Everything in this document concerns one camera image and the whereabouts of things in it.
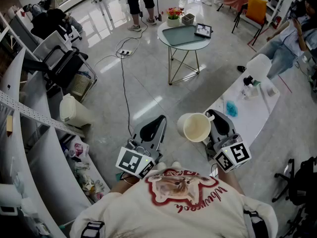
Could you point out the white pot of red flowers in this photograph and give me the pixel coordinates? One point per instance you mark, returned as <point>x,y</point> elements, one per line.
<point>173,21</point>

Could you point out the chair with orange cushion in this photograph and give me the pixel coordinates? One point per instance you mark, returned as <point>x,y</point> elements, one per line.
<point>256,9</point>

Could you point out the white and pink plastic bag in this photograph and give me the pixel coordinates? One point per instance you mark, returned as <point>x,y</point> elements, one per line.
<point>78,149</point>

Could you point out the black hanging tool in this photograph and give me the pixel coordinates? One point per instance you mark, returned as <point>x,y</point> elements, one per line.
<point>158,15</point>

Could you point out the person's right forearm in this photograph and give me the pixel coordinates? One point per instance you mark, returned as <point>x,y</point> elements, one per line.
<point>229,180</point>

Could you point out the white table lamp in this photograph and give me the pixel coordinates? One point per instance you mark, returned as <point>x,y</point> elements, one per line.
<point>258,67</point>

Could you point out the person's left white shoe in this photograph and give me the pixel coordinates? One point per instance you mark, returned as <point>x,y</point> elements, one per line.
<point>161,165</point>

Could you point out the wooden block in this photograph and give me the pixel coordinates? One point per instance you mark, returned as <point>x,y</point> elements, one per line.
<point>9,125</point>

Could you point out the pile of white gloves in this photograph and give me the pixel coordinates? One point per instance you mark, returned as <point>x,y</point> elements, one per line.
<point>91,185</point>

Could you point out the grey-green tray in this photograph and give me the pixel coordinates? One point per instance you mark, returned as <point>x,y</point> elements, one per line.
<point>182,35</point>

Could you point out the clear plastic bottle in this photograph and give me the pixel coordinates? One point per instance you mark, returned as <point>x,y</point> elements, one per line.
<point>245,91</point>

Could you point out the long white desk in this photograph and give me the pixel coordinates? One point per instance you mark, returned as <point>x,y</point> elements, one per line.
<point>250,118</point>

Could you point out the white curved shelf unit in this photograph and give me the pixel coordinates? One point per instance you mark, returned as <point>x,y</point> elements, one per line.
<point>49,170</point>

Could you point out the cream waste bin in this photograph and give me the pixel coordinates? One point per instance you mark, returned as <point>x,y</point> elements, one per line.
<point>73,113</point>

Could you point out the person's cream printed shirt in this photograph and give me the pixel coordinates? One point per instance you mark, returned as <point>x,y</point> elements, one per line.
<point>148,212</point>

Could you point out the small black object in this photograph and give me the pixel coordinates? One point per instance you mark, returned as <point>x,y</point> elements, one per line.
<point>248,80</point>

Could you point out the person's white shoe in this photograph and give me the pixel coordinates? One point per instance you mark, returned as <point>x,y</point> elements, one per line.
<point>176,164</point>
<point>161,165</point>

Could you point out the white chair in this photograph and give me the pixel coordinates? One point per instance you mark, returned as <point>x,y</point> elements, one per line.
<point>53,42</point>

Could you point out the blue fluffy ball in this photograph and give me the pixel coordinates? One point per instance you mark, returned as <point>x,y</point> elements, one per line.
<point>232,108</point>

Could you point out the perforated metal strip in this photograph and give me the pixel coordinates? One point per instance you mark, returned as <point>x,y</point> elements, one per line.
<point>37,114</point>

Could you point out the black picture frame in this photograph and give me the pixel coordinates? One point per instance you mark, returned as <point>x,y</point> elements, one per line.
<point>203,30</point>

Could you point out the grey square container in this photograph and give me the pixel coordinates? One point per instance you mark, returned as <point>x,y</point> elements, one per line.
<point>188,18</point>

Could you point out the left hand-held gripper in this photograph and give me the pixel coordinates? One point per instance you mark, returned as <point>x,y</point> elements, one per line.
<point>135,161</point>

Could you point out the round white side table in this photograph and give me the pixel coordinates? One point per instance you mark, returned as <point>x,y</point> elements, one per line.
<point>190,47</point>

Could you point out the small white box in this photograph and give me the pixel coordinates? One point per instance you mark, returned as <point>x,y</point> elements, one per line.
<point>273,90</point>

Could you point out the person's left forearm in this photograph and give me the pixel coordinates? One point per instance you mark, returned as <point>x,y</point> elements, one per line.
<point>122,185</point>

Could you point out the person's right white shoe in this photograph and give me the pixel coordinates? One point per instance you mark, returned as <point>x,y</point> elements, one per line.
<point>176,164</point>

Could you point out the red fire extinguisher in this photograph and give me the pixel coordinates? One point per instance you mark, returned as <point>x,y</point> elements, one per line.
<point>277,22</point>

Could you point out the cream ceramic mug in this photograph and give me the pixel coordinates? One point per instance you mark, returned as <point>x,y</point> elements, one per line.
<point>195,128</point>

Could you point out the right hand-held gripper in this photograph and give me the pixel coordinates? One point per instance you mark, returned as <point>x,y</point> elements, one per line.
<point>232,155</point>

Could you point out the beige wicker basket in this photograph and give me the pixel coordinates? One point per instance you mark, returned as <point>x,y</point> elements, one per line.
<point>80,84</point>

